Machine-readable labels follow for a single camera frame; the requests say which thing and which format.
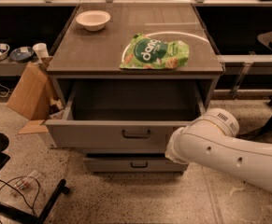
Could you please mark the grey top drawer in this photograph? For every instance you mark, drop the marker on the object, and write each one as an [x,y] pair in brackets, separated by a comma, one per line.
[111,115]

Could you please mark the grey drawer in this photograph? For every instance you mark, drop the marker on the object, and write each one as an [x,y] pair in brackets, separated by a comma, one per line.
[111,115]
[136,165]

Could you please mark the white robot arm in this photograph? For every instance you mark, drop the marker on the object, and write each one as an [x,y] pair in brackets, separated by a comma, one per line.
[211,141]

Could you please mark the grey drawer cabinet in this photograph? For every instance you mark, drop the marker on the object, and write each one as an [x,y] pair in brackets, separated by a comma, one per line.
[98,55]

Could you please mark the grey lower drawer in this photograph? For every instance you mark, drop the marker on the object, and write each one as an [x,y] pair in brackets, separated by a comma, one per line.
[136,165]

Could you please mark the green snack bag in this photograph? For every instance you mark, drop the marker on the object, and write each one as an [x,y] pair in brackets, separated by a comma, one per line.
[145,52]

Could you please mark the brown cardboard box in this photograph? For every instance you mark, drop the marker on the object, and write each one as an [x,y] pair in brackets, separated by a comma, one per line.
[35,98]

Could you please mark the white paper cup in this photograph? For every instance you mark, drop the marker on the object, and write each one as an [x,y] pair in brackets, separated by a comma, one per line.
[41,50]

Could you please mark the dark blue bowl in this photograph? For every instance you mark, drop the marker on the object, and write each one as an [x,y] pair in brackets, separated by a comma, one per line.
[22,54]

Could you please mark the grey side shelf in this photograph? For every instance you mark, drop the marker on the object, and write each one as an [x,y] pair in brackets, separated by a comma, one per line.
[7,66]

